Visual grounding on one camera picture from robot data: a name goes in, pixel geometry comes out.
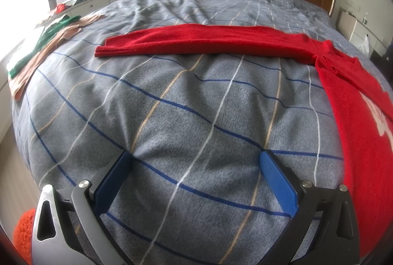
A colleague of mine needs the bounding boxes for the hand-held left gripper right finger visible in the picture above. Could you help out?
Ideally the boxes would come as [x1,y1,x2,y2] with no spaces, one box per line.
[259,150,360,265]

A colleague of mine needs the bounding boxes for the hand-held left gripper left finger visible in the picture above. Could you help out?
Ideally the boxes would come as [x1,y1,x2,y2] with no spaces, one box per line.
[31,151,136,265]

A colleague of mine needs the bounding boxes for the red sweater with white print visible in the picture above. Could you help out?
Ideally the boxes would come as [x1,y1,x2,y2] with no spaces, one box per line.
[95,23,393,259]

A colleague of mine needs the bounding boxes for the orange fuzzy clothing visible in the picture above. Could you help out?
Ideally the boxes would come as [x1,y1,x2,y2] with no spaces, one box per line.
[12,208,35,265]

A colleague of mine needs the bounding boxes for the grey-blue checked bed blanket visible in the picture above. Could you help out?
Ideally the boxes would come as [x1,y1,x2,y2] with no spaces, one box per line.
[11,0,381,265]

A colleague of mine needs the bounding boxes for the pink clothing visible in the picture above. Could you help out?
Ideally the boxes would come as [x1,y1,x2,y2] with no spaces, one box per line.
[11,14,105,100]

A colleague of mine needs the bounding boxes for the green clothing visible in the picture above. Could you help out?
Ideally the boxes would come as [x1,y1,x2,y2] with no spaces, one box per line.
[8,15,80,78]

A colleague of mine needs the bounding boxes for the black and blue jacket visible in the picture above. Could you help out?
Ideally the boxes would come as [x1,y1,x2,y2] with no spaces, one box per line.
[370,45,393,72]

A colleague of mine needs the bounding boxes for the white plastic bag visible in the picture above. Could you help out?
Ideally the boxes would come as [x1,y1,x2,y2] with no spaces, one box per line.
[358,34,370,54]

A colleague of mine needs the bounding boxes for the white bedside dresser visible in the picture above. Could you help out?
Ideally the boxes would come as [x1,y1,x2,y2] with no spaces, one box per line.
[336,7,384,51]

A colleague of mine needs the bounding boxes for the white window bench with drawers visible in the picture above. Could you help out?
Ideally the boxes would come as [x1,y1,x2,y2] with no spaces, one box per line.
[0,0,111,94]

